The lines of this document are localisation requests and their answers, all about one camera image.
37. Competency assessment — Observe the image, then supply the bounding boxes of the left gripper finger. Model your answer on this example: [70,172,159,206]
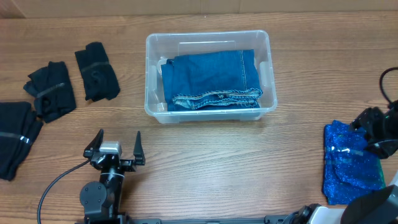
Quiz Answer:
[133,131,144,161]
[85,129,104,151]

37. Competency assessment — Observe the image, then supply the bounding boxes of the blue sequin fabric bundle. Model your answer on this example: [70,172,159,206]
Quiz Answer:
[322,120,386,205]

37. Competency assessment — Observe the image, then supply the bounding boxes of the black cloth bundle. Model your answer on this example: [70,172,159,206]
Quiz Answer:
[23,62,76,123]
[75,42,121,101]

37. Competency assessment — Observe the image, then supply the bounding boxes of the large black garment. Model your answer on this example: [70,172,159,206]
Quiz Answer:
[1,101,43,181]

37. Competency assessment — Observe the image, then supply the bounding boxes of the clear plastic storage bin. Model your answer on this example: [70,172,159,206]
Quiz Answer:
[144,30,278,124]

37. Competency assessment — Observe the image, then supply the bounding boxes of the blue denim jeans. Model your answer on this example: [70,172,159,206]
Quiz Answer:
[160,49,263,111]

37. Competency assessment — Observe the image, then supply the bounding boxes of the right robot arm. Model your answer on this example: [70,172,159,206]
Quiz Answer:
[284,101,397,223]

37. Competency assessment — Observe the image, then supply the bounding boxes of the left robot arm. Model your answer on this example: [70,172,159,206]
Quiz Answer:
[80,129,146,223]

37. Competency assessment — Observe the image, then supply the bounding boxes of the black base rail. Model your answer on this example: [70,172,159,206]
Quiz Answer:
[74,214,299,224]

